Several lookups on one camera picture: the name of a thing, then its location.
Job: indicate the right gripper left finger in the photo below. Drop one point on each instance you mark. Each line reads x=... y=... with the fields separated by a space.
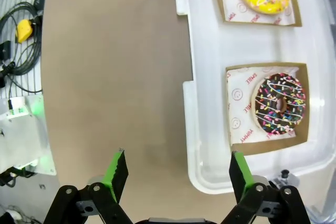
x=115 y=176

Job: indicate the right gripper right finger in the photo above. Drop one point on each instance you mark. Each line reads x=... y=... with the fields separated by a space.
x=240 y=176

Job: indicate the chocolate donut white drizzle sprinkles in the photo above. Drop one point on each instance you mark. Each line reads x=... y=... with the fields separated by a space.
x=267 y=98

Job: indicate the brown cardboard donut tray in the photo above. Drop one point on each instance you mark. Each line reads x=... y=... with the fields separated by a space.
x=304 y=108
x=298 y=16

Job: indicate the black lid hinge knob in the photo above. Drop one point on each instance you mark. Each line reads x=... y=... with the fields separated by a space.
x=284 y=174

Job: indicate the white electronic box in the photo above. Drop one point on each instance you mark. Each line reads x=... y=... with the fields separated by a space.
x=23 y=134

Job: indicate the right white display tray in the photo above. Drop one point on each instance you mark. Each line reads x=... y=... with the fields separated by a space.
x=207 y=51

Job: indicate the black rectangular box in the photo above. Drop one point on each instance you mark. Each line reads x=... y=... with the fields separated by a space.
x=4 y=50

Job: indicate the yellow plastic block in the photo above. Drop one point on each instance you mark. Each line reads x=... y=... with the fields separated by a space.
x=23 y=31

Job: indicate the black power adapter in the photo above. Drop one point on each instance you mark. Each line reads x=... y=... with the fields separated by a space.
x=40 y=1

